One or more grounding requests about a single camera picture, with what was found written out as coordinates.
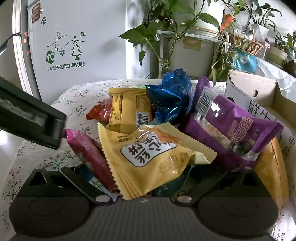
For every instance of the white rectangular planter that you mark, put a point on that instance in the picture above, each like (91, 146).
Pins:
(196, 58)

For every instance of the white refrigerator with tree print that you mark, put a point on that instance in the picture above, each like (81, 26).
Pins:
(81, 69)

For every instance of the magenta snack packet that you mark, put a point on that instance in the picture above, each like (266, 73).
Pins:
(90, 153)

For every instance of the purple snack packet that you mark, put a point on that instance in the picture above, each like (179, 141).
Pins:
(226, 125)

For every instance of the cardboard box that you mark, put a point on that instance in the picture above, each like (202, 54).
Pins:
(254, 83)

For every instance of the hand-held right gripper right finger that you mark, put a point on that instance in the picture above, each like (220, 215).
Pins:
(208, 185)

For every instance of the yellow packet with white label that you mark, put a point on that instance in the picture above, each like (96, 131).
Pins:
(148, 162)

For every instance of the white metal plant stand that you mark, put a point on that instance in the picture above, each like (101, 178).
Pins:
(168, 33)

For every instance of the wicker basket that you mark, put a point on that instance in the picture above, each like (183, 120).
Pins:
(247, 45)

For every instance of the small leafy potted plant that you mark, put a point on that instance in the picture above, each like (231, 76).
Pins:
(284, 39)

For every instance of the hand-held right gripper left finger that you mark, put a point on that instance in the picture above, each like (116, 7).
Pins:
(84, 172)

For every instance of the yellow packet with barcode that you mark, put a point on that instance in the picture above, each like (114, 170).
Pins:
(127, 111)

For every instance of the green rimmed plant pot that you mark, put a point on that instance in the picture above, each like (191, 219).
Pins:
(277, 56)

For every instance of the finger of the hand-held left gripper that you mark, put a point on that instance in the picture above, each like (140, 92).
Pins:
(55, 129)

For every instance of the floral tablecloth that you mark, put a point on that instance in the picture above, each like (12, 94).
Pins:
(76, 102)

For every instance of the table with clear cover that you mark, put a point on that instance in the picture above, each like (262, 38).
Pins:
(275, 71)

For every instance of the pothos plant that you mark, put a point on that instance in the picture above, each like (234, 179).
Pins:
(148, 30)

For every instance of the blue foil snack packet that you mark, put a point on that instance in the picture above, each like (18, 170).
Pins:
(171, 97)

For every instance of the round white plant pot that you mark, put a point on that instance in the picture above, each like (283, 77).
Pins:
(208, 11)

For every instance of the blue tape roll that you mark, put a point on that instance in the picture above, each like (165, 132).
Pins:
(245, 61)

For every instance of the orange object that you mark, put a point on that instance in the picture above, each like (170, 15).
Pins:
(227, 20)

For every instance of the orange snack packet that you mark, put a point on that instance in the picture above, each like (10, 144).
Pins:
(272, 176)

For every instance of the red snack packet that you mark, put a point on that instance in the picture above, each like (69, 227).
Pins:
(100, 112)

